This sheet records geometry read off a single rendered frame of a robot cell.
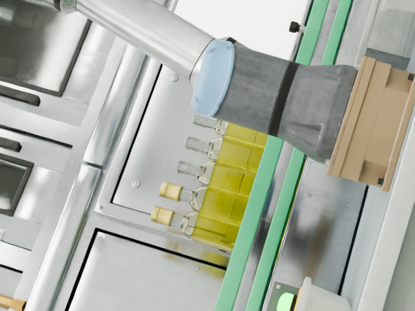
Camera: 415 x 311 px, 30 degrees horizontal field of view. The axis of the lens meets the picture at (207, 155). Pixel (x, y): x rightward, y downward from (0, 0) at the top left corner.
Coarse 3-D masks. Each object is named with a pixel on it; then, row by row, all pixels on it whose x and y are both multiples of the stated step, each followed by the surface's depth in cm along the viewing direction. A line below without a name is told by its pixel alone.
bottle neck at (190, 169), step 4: (180, 160) 167; (184, 160) 167; (180, 164) 166; (184, 164) 166; (188, 164) 166; (192, 164) 166; (180, 168) 166; (184, 168) 166; (188, 168) 166; (192, 168) 166; (196, 168) 166; (180, 172) 167; (184, 172) 166; (188, 172) 166; (192, 172) 166; (196, 172) 166; (192, 176) 167; (196, 176) 166
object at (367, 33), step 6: (372, 0) 154; (378, 0) 141; (372, 6) 140; (378, 6) 141; (372, 12) 140; (372, 18) 139; (366, 24) 139; (372, 24) 140; (366, 30) 139; (366, 36) 138; (360, 42) 162; (366, 42) 139; (360, 48) 139; (366, 48) 140; (360, 54) 141; (360, 60) 143; (354, 66) 146
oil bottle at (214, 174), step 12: (204, 168) 165; (216, 168) 164; (228, 168) 164; (240, 168) 164; (204, 180) 164; (216, 180) 163; (228, 180) 163; (240, 180) 163; (252, 180) 163; (240, 192) 162
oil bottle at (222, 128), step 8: (216, 120) 169; (216, 128) 168; (224, 128) 167; (232, 128) 167; (240, 128) 167; (224, 136) 168; (232, 136) 167; (240, 136) 166; (248, 136) 166; (256, 136) 166; (264, 136) 166; (256, 144) 166; (264, 144) 166
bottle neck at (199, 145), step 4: (188, 140) 168; (192, 140) 168; (196, 140) 168; (200, 140) 168; (188, 144) 168; (192, 144) 168; (196, 144) 168; (200, 144) 168; (204, 144) 168; (188, 148) 169; (192, 148) 168; (196, 148) 168; (200, 148) 168; (204, 148) 168; (200, 152) 169; (204, 152) 168
